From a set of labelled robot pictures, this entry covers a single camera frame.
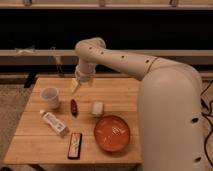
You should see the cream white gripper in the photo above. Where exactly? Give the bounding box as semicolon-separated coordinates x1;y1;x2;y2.
70;66;95;94

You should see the orange ceramic bowl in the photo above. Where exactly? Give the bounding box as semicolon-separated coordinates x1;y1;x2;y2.
94;115;131;152

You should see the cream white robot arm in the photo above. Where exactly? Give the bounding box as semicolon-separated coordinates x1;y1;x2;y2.
75;38;205;171

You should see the dark red small object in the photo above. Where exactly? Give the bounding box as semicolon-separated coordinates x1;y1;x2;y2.
70;99;78;117

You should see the white plastic cup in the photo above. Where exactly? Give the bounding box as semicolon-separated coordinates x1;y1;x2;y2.
40;87;60;109

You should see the white small cylinder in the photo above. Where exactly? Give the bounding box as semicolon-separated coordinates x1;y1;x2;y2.
92;101;104;117

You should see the white tube with label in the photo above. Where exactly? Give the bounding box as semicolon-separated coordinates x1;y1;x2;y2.
40;110;69;137

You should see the black cable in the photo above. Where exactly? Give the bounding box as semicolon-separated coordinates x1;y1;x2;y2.
200;79;213;168

